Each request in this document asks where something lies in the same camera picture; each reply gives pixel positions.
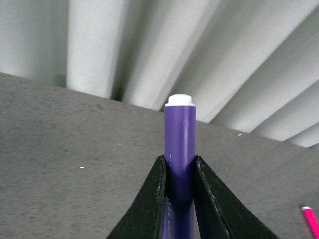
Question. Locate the purple highlighter pen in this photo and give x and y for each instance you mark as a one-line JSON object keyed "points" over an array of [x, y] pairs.
{"points": [[179, 154]]}

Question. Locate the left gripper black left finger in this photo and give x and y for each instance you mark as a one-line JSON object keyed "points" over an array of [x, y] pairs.
{"points": [[144, 217]]}

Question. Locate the pink highlighter pen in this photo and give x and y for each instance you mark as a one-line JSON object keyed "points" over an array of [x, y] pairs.
{"points": [[311, 220]]}

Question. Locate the grey pleated curtain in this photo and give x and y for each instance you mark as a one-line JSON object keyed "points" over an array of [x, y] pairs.
{"points": [[249, 65]]}

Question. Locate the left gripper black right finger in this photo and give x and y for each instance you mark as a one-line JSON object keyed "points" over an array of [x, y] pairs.
{"points": [[220, 214]]}

